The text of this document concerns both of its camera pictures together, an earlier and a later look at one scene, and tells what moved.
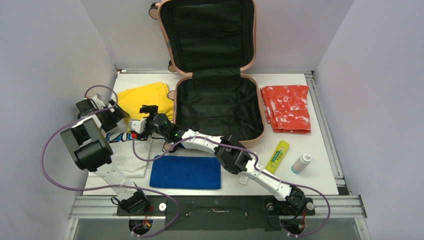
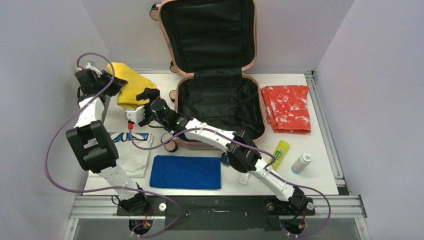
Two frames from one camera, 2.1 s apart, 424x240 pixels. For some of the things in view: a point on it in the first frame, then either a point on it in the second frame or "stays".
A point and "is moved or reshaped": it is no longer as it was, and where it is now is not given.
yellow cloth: x=156 y=94 is moved or reshaped
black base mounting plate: x=220 y=213 stays
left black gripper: x=116 y=116 to x=117 y=85
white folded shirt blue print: x=124 y=159 stays
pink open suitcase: x=210 y=44 stays
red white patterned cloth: x=286 y=107 stays
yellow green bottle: x=277 y=157 stays
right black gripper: x=153 y=110 to x=150 y=94
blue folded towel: x=185 y=172 stays
